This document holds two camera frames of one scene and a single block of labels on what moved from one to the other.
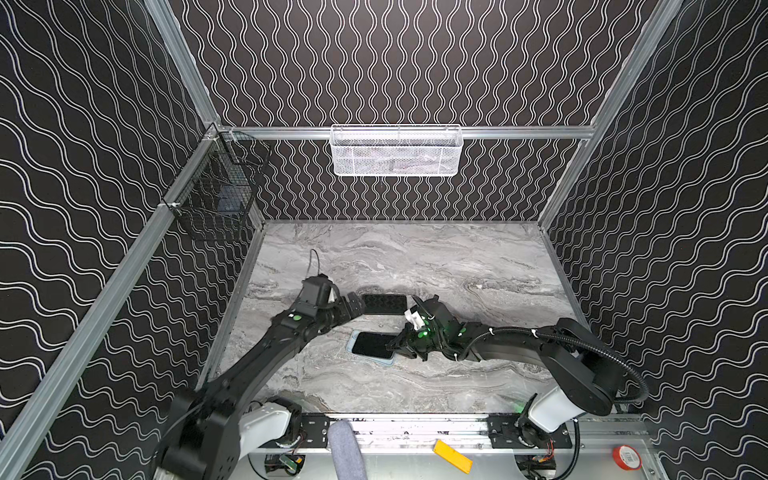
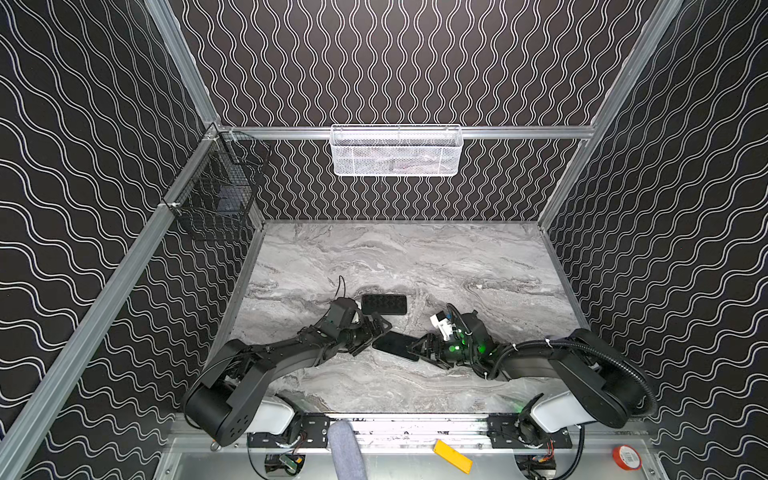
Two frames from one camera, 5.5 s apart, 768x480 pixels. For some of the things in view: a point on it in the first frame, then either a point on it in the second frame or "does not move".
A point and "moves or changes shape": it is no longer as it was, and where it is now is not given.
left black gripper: x=351 y=306 -> x=366 y=327
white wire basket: x=397 y=150 does not move
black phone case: x=384 y=304 does not move
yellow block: x=453 y=456 does not move
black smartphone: x=373 y=344 moves or changes shape
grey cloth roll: x=347 y=455 does not move
